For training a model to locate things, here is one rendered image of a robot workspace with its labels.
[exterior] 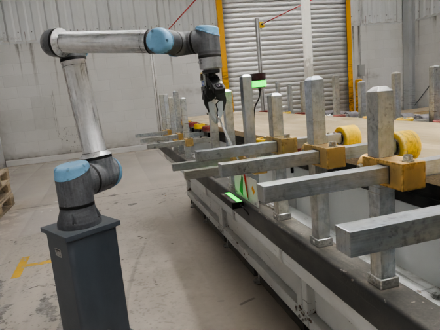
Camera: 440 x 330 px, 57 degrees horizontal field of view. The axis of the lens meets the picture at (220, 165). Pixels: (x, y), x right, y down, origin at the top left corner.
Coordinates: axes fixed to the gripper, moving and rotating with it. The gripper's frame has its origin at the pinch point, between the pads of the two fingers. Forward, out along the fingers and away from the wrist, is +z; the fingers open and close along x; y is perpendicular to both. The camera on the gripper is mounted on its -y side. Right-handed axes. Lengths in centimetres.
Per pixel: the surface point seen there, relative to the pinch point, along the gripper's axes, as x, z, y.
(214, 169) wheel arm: 8.2, 15.5, -21.0
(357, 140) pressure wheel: -31, 7, -48
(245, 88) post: -6.9, -11.5, -17.2
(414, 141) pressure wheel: -31, 5, -73
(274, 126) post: -6.4, 0.7, -42.2
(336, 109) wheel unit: -116, 8, 100
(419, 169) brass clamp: -9, 5, -99
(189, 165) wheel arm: 12.1, 17.3, 4.0
